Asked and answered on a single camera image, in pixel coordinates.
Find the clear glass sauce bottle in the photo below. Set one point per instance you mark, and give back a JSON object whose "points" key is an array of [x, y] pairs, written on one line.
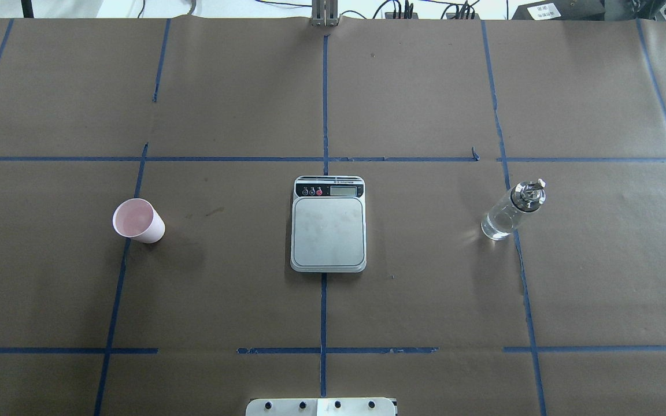
{"points": [[518, 203]]}

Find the pink plastic cup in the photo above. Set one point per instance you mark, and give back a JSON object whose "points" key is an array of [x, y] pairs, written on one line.
{"points": [[137, 219]]}

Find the white digital kitchen scale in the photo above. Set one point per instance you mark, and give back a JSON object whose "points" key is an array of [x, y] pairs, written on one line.
{"points": [[328, 224]]}

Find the brown paper table cover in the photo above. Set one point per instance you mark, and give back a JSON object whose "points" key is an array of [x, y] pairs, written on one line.
{"points": [[223, 216]]}

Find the black box with label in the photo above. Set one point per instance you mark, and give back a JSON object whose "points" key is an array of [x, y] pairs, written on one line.
{"points": [[561, 10]]}

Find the aluminium frame post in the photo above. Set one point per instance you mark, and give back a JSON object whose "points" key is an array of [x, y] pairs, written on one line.
{"points": [[325, 13]]}

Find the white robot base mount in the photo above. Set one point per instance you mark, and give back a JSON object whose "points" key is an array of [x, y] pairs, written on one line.
{"points": [[323, 406]]}

